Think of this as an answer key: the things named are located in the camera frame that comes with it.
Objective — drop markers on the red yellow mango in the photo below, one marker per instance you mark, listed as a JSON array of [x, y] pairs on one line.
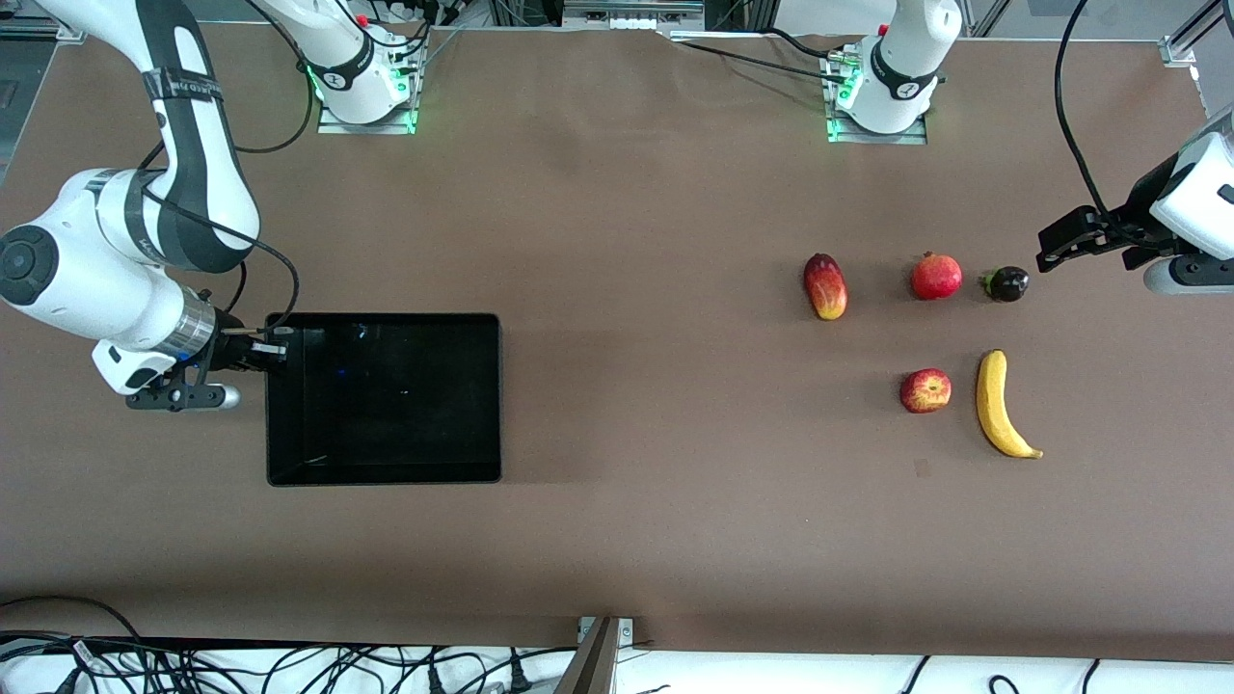
[[825, 286]]

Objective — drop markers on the red yellow apple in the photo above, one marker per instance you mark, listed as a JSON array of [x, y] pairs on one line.
[[925, 390]]

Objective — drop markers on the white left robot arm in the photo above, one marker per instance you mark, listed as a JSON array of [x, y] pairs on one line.
[[906, 58]]

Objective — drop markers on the yellow banana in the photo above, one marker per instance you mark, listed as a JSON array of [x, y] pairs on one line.
[[993, 405]]

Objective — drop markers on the red pomegranate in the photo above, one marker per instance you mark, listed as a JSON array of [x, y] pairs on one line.
[[936, 277]]

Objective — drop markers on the black plastic tray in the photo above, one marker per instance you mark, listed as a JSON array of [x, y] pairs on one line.
[[386, 405]]

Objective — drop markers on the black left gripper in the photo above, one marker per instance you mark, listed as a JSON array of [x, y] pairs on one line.
[[1130, 223]]

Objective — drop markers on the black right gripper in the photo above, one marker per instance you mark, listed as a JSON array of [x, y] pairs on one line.
[[228, 348]]

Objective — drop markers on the aluminium table corner bracket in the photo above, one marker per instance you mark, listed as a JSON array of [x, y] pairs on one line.
[[1181, 50]]

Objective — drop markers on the white power strip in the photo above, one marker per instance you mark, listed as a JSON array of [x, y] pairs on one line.
[[636, 22]]

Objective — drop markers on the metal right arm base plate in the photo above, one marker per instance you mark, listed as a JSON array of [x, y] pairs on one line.
[[366, 127]]

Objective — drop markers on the dark purple eggplant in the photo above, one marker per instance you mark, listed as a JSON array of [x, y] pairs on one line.
[[1007, 284]]

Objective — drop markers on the aluminium profile bracket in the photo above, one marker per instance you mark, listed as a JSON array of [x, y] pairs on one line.
[[598, 660]]

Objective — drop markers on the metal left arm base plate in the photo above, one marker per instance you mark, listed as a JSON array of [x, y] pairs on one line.
[[877, 138]]

